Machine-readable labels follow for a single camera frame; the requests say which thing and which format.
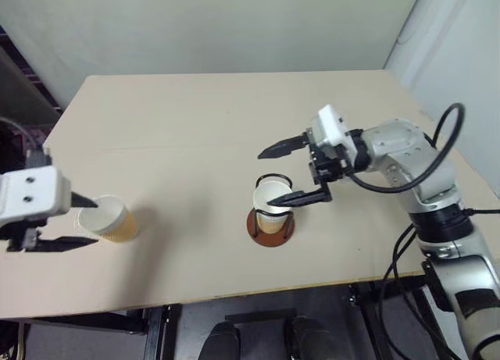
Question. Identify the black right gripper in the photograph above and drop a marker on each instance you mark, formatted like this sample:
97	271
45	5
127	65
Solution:
326	165

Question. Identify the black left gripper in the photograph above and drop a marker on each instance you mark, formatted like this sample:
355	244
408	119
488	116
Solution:
25	241

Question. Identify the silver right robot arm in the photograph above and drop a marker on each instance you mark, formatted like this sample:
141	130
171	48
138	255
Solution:
406	149

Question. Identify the dark rounded foot shape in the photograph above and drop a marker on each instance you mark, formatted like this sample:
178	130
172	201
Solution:
220	342
308	338

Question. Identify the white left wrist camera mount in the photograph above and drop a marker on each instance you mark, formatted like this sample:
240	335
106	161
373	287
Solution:
31	196

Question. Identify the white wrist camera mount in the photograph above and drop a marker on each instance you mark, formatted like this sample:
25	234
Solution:
31	196
330	127

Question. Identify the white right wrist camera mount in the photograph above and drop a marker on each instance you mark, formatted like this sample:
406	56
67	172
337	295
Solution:
330	127

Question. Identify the black table frame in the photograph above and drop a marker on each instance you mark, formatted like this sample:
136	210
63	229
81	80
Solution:
162	332

